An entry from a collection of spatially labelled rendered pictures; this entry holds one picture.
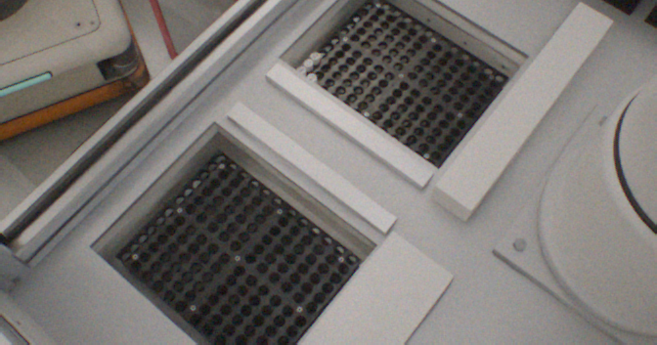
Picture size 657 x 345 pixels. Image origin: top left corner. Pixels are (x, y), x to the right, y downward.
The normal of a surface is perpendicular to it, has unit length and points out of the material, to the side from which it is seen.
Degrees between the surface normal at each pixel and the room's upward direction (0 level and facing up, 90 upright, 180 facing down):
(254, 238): 0
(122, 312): 0
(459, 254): 0
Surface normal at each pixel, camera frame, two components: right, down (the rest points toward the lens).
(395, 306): 0.00, -0.44
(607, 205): -0.96, 0.24
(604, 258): -0.82, 0.51
